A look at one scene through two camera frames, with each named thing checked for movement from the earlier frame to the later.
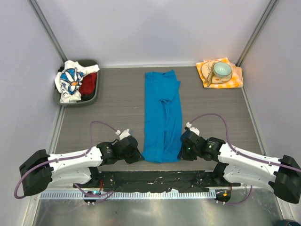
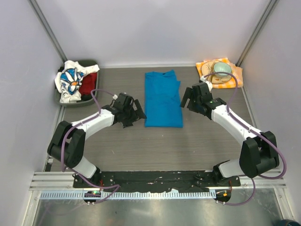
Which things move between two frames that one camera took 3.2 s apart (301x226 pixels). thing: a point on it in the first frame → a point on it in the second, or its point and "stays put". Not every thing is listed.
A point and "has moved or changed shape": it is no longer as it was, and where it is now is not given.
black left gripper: x=137 y=156 → x=127 y=123
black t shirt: x=60 y=69 stays put
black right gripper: x=183 y=155 → x=188 y=94
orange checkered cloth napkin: x=236 y=81 stays put
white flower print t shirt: x=68 y=83 stays put
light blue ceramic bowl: x=222 y=69 stays put
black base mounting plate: x=155 y=181 stays put
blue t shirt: x=162 y=132 has moved or changed shape
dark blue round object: x=286 y=222 stays put
